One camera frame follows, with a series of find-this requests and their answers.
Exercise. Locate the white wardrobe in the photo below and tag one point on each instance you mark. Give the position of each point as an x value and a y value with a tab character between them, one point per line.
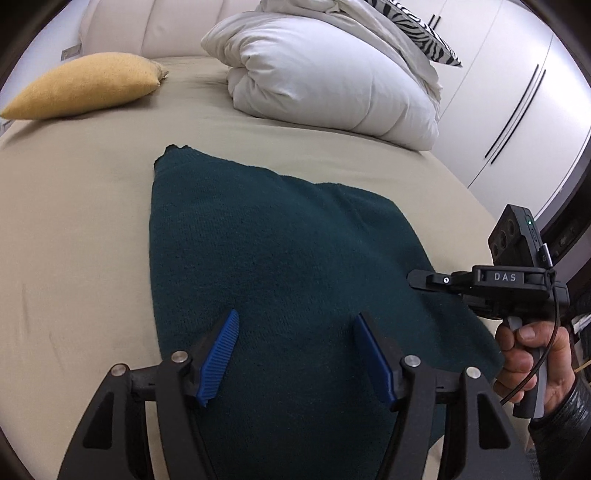
498	83

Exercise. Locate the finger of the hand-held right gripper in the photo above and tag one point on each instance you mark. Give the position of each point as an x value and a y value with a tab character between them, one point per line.
438	279

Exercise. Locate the yellow pillow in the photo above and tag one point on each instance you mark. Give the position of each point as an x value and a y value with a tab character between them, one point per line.
87	85

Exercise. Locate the person's right hand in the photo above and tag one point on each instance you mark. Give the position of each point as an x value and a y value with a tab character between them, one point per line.
561	360

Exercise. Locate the cream padded headboard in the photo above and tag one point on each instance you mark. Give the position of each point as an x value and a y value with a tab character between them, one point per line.
161	27

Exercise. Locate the dark green sweater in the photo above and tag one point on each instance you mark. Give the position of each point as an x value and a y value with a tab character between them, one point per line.
286	267

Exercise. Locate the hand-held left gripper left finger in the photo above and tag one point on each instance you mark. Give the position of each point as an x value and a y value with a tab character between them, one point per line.
217	360

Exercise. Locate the bed with beige sheet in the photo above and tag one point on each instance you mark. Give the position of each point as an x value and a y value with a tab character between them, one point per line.
74	221

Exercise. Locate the wall switch plate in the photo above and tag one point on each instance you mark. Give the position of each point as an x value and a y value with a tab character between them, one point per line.
70	51

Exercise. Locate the white folded duvet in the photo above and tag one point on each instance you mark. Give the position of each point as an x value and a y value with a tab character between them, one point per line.
332	78

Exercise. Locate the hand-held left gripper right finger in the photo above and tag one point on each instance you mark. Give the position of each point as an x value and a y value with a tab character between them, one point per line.
376	360

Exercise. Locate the person's right forearm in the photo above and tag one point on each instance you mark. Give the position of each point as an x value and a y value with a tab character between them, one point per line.
568	434

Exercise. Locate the zebra striped pillow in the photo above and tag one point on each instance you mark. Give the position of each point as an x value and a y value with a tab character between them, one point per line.
429	32

